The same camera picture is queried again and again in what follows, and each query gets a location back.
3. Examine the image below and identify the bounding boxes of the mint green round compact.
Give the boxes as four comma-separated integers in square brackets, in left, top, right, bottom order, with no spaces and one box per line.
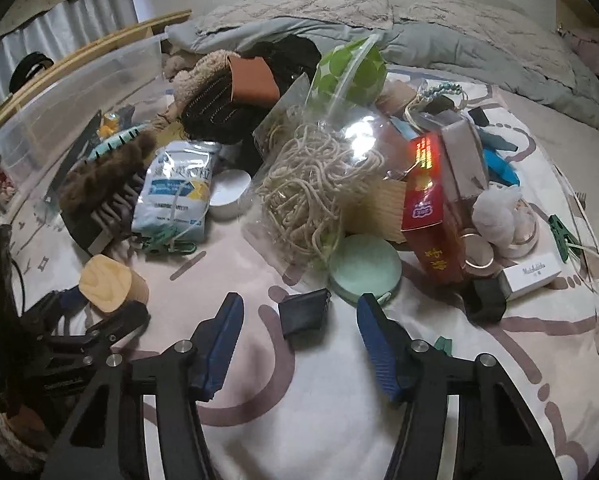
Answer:
[329,234,401,306]

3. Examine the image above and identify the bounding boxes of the white round jar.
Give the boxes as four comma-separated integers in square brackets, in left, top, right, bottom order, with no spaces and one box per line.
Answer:
[209,169,252,221]

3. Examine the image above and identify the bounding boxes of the beige fluffy slipper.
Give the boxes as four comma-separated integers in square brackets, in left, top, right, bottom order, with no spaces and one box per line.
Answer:
[172,50,238,113]

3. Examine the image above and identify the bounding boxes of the red carton box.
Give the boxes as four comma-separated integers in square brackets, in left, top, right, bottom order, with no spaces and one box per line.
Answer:
[401,133,465,285]

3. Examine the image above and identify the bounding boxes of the grey blue duvet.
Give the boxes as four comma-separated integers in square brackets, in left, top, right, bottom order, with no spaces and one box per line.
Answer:
[166,18,599,130]

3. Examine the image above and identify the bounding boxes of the beige quilted pillow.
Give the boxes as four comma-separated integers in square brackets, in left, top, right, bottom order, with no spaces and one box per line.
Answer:
[195,0,394,34]
[395,0,575,88]

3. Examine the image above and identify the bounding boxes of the clear plastic storage bin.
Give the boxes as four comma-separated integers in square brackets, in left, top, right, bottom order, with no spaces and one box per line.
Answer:
[0,34,166,214]

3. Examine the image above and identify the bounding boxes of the black cap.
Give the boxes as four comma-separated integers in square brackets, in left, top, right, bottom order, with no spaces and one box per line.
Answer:
[8,51,54,93]

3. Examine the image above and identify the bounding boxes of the green polka dot pouch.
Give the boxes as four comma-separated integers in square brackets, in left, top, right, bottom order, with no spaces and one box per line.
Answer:
[306,34,387,112]

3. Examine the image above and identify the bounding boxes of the wooden cylinder block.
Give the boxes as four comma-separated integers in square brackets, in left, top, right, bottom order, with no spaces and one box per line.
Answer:
[78,255,150,314]

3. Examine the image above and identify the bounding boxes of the grey curtain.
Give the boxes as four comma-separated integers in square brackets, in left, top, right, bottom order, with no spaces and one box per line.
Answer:
[0,0,138,104]

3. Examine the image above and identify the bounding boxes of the teal hair comb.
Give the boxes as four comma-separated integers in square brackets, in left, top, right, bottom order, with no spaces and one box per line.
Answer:
[86,125,147,160]

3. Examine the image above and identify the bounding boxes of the yellow toy gadget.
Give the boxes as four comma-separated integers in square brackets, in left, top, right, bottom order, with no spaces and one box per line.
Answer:
[98,112,121,140]

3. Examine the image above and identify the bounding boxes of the blue white medicine pouch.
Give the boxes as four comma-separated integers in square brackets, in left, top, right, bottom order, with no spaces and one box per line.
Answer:
[131,140,221,245]

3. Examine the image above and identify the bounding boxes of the green clothespin right side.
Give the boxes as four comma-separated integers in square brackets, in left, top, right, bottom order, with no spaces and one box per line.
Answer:
[548,214,581,262]

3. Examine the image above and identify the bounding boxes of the bag of beige cord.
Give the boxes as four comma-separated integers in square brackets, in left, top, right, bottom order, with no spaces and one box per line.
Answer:
[241,105,410,271]

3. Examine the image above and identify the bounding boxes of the wooden headboard shelf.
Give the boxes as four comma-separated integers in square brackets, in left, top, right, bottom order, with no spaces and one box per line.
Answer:
[0,9,192,128]

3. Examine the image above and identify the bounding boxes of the roll of tape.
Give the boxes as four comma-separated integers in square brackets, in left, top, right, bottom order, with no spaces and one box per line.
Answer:
[496,200,539,260]

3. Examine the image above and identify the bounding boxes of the brown furry scrunchie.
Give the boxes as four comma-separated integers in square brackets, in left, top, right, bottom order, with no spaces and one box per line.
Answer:
[58,131,156,223]

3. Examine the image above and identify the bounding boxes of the small white box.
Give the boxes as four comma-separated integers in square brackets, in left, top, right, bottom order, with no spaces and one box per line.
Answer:
[498,252,562,300]

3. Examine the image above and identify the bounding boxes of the small black pouch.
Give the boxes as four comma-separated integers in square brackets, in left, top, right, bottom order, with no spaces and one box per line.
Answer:
[278,288,331,340]

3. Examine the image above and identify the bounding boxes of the white fluffy pouf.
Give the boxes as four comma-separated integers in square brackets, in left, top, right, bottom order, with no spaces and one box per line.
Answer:
[472,186,522,247]

